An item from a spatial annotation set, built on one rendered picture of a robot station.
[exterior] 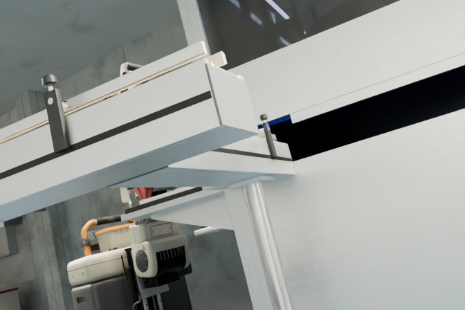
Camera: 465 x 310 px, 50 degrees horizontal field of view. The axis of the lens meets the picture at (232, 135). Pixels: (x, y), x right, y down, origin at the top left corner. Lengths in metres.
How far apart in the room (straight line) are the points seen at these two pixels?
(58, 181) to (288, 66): 0.89
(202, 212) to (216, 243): 3.81
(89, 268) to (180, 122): 1.92
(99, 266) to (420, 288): 1.59
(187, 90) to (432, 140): 0.86
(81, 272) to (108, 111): 1.91
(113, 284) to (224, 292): 3.06
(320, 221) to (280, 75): 0.43
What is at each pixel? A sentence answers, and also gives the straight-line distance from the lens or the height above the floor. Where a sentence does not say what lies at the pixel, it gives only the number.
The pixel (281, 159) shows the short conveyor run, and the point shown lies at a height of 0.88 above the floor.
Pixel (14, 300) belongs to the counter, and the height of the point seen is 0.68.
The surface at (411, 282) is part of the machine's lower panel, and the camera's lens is 1.40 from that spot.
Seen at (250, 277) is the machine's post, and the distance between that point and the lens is 1.51.
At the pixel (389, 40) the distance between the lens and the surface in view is 1.44.
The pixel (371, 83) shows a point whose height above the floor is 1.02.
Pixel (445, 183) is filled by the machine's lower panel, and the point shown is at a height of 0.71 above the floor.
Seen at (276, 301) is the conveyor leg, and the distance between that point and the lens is 1.26.
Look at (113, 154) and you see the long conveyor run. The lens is 0.70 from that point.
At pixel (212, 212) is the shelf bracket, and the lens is 1.65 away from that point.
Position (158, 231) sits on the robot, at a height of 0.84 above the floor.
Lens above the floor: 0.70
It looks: 12 degrees up
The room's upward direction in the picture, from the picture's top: 14 degrees counter-clockwise
